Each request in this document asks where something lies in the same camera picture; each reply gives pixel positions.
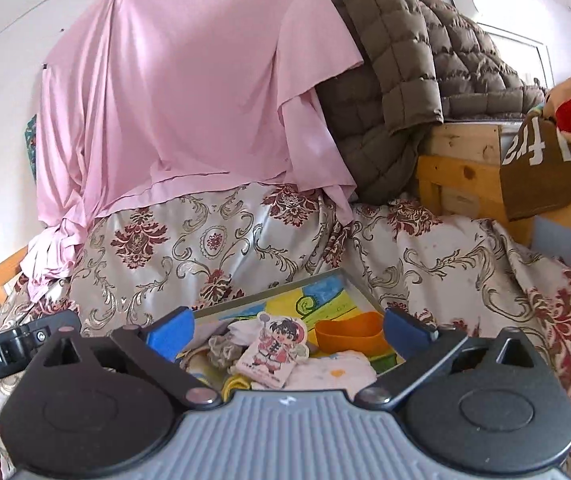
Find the white gauze cloth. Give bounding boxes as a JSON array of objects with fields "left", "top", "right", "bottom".
[{"left": 283, "top": 351, "right": 378, "bottom": 398}]

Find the yellow sock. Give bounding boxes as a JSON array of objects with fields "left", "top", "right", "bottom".
[{"left": 221, "top": 374, "right": 252, "bottom": 398}]

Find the cartoon girl sticker card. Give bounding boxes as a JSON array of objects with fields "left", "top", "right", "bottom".
[{"left": 234, "top": 312, "right": 309, "bottom": 389}]

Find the white sock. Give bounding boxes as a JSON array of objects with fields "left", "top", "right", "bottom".
[{"left": 227, "top": 318, "right": 264, "bottom": 348}]

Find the floral satin bedspread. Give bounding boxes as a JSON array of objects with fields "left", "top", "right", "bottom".
[{"left": 0, "top": 184, "right": 571, "bottom": 476}]

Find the grey tray with cartoon drawing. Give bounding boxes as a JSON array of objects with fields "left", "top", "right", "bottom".
[{"left": 176, "top": 268, "right": 407, "bottom": 394}]

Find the pink hanging sheet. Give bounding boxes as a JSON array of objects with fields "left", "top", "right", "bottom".
[{"left": 22, "top": 0, "right": 363, "bottom": 300}]

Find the brown quilted down jacket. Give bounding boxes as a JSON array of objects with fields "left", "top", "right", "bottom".
[{"left": 316, "top": 0, "right": 543, "bottom": 205}]

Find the wooden bed frame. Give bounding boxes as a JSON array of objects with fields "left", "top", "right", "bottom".
[{"left": 0, "top": 120, "right": 571, "bottom": 340}]

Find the wall poster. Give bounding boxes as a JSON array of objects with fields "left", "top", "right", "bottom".
[{"left": 24, "top": 115, "right": 37, "bottom": 178}]

